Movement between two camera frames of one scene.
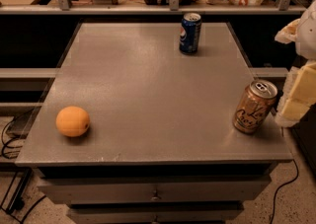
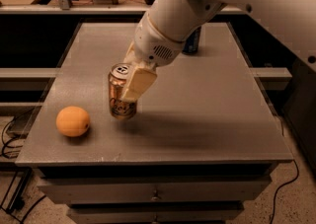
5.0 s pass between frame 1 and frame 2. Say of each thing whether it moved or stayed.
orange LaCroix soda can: moved
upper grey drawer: stayed
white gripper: moved
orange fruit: stayed
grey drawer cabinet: stayed
